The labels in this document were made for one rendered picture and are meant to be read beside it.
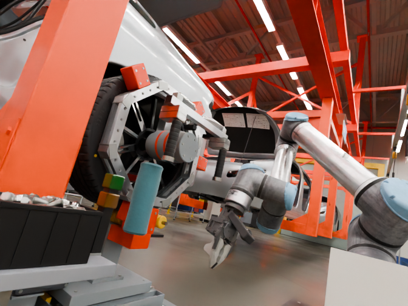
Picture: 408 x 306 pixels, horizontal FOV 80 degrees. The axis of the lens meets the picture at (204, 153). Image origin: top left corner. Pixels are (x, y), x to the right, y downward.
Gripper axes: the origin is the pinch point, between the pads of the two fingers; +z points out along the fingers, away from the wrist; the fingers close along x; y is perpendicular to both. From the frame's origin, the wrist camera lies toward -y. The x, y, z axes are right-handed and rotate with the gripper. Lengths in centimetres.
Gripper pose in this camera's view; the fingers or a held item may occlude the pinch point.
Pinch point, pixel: (214, 265)
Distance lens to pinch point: 83.0
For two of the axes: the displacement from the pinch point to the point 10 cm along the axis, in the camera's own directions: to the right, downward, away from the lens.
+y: -6.7, 0.2, 7.5
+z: -4.6, 7.8, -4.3
